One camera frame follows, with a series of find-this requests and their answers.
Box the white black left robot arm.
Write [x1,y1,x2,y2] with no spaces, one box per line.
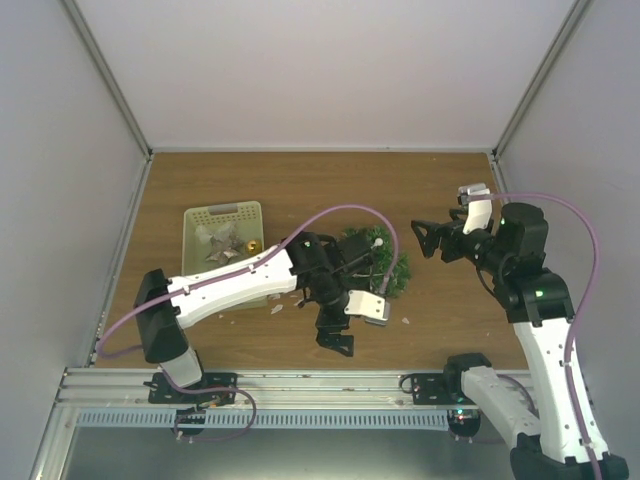
[134,232,387,404]

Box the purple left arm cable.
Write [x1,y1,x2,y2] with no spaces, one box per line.
[95,202,401,359]

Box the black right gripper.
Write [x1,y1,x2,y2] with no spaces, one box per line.
[411,209,510,277]

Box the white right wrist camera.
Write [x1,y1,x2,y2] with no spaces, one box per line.
[458,183,493,235]

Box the grey slotted cable duct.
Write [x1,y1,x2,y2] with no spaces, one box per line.
[76,408,448,431]

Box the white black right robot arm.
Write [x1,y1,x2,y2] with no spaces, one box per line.
[411,201,630,479]

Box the small green christmas tree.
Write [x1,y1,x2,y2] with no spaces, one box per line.
[341,225,411,298]

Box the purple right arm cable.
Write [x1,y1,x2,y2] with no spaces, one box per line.
[469,192,604,476]

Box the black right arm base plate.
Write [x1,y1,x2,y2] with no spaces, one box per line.
[398,373,473,407]

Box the aluminium front mounting rail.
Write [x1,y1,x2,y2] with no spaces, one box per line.
[54,368,556,409]

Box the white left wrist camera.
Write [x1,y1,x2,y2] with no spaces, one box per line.
[344,290,391,326]

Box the silver mesh ribbon bow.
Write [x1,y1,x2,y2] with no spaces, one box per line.
[194,222,237,244]

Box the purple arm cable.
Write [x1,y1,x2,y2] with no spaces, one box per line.
[469,192,604,476]
[95,202,401,359]

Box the white ball light string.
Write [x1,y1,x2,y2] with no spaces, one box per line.
[349,237,396,281]

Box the gold bauble ornament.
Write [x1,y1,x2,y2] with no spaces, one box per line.
[245,239,263,256]

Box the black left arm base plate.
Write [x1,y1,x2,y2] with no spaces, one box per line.
[143,372,238,405]

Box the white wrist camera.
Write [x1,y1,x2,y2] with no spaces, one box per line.
[458,183,493,235]
[344,290,391,326]

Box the silver glitter star ornament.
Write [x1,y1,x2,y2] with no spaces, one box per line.
[204,237,245,265]

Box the light green perforated plastic basket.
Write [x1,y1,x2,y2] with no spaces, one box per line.
[180,200,269,314]

